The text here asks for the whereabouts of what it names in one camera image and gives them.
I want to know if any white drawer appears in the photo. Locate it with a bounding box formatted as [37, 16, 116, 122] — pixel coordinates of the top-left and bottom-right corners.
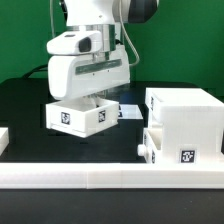
[46, 97, 119, 138]
[137, 128, 162, 164]

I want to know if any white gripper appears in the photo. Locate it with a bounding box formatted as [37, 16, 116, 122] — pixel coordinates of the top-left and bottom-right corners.
[47, 25, 130, 100]

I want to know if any marker tag sheet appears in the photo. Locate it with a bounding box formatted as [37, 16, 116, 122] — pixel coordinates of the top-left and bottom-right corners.
[118, 104, 143, 120]

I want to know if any black cable hose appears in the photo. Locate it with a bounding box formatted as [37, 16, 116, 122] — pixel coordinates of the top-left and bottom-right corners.
[21, 63, 50, 80]

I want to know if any white front drawer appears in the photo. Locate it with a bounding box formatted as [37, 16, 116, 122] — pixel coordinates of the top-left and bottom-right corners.
[137, 128, 162, 164]

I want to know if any white L-shaped fence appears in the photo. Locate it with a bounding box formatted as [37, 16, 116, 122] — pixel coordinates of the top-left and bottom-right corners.
[0, 163, 224, 189]

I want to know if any thin grey cable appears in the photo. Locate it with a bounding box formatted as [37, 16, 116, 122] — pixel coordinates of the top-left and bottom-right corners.
[49, 0, 56, 40]

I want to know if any white block at left edge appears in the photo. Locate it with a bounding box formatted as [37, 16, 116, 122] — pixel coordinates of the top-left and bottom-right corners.
[0, 127, 9, 155]

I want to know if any white drawer cabinet box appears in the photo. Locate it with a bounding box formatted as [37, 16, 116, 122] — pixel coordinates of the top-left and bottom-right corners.
[145, 88, 224, 165]

